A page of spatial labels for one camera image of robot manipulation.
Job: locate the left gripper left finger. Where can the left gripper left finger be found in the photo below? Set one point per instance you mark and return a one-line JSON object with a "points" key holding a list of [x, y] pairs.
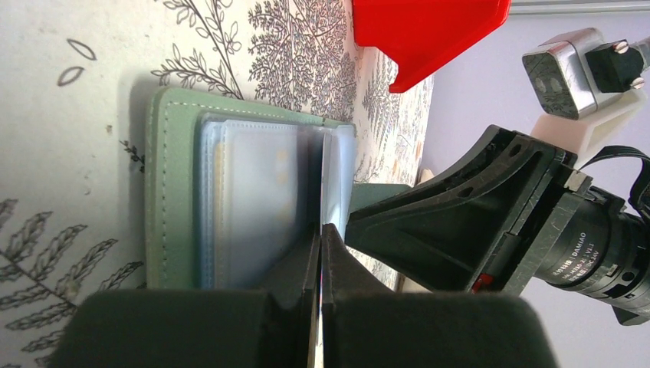
{"points": [[271, 325]]}

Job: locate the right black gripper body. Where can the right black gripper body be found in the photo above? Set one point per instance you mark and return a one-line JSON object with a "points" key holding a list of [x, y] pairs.
{"points": [[603, 252]]}

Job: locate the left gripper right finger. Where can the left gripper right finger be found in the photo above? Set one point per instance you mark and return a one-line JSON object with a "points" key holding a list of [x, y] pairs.
{"points": [[365, 324]]}

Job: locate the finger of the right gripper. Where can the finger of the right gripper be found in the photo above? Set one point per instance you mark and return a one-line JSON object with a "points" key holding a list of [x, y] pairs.
{"points": [[484, 224]]}

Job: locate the green card holder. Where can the green card holder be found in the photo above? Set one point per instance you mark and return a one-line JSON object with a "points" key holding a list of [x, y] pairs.
{"points": [[230, 186]]}

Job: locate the red plastic bin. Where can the red plastic bin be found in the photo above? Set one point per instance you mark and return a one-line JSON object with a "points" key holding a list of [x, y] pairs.
{"points": [[421, 36]]}

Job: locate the floral patterned mat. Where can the floral patterned mat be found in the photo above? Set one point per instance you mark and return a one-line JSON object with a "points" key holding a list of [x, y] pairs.
{"points": [[76, 80]]}

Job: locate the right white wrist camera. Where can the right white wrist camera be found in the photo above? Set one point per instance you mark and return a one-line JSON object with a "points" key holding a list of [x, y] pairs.
{"points": [[588, 88]]}

